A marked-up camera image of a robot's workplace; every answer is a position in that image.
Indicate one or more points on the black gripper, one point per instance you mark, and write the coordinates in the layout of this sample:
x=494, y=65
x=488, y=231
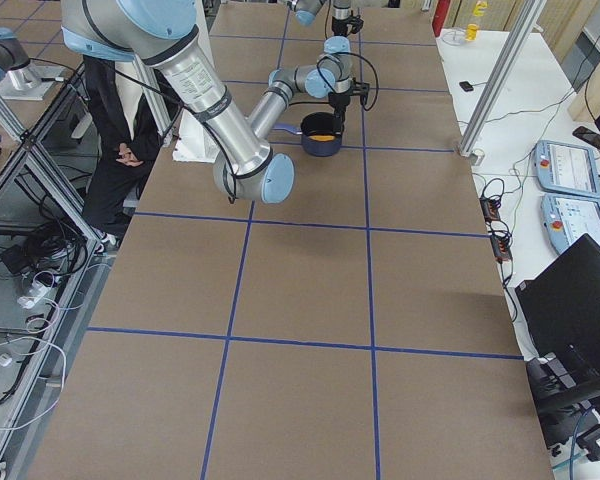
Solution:
x=339, y=104

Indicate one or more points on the blue saucepan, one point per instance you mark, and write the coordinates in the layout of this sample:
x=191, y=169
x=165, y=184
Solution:
x=318, y=122

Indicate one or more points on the yellow corn cob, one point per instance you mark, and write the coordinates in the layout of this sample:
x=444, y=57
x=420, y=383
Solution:
x=322, y=137

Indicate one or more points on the small robot arm on cart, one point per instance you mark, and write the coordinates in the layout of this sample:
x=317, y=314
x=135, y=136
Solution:
x=20, y=78

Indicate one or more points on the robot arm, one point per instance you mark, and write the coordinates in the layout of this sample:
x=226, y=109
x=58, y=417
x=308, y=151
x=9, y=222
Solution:
x=339, y=15
x=163, y=35

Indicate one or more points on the small black square device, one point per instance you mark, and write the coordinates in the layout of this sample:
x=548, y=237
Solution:
x=466, y=86

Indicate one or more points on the yellow object on desk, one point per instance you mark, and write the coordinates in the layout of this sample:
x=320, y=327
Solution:
x=471, y=32

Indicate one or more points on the orange usb hub far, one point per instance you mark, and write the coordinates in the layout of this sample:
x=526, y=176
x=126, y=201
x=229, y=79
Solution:
x=490, y=209

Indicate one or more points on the orange usb hub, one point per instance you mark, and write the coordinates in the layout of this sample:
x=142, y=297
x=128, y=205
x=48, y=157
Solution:
x=500, y=248
x=490, y=209

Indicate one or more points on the orange usb hub near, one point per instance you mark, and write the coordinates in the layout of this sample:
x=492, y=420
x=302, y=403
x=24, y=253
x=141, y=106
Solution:
x=500, y=248

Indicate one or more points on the person in courage jacket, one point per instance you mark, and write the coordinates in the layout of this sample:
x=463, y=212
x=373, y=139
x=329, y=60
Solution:
x=129, y=145

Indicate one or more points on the far blue teach pendant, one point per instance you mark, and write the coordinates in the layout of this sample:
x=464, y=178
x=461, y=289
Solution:
x=566, y=168

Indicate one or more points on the blue teach pendant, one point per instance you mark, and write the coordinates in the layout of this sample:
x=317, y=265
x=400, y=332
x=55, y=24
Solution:
x=566, y=168
x=568, y=217

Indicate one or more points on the black phone on desk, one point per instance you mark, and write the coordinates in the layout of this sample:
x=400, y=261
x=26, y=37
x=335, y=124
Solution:
x=588, y=136

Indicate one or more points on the near blue teach pendant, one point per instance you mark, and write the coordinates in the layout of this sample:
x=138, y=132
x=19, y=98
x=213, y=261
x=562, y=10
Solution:
x=568, y=217

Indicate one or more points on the black laptop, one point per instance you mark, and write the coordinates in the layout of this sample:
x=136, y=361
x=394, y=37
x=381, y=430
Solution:
x=562, y=304

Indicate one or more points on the white power strip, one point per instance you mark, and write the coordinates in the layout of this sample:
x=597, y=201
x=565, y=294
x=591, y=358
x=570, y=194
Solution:
x=37, y=291

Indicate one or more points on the black monitor stand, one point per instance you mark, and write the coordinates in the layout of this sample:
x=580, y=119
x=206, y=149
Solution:
x=566, y=395

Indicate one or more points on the aluminium frame post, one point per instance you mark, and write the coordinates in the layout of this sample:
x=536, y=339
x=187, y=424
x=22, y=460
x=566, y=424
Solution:
x=515, y=41

